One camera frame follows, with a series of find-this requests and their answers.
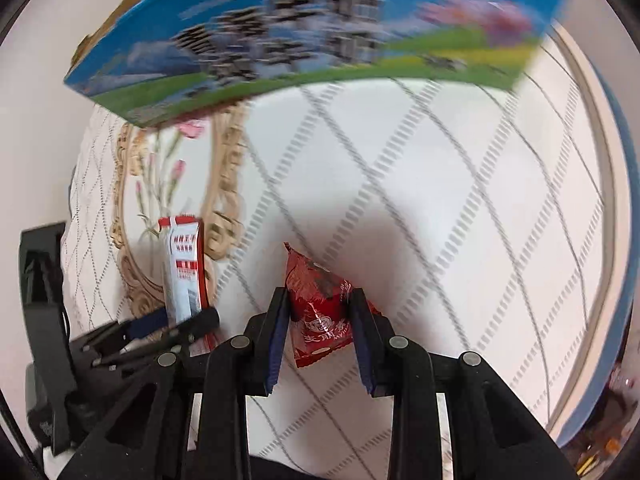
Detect red white long snack packet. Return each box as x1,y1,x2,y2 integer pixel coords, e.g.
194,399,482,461
158,214,209,327

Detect red small snack packet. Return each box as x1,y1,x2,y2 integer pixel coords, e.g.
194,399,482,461
284,245,388,391

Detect white quilted bed cover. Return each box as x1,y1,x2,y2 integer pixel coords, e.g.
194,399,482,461
62,29,604,430

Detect cardboard box with blue print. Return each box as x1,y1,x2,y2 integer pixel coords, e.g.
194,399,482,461
64,0,564,127

